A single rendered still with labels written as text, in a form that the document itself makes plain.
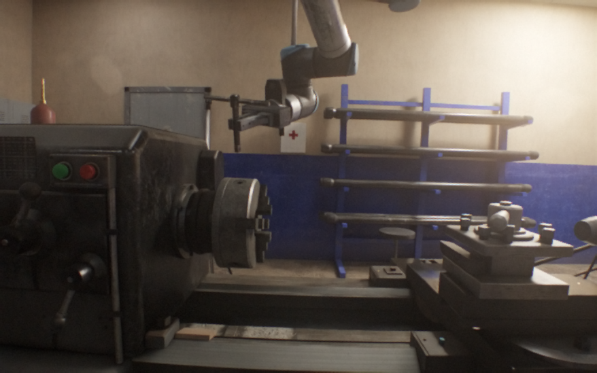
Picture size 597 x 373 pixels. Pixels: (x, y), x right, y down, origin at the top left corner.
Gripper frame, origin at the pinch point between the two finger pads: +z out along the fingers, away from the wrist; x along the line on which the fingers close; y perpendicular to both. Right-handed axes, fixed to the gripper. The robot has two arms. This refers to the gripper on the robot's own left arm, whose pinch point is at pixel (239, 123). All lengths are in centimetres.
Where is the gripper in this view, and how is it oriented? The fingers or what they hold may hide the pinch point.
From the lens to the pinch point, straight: 78.9
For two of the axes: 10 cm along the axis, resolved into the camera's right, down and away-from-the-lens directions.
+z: -5.3, 3.8, -7.6
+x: -8.5, -2.3, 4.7
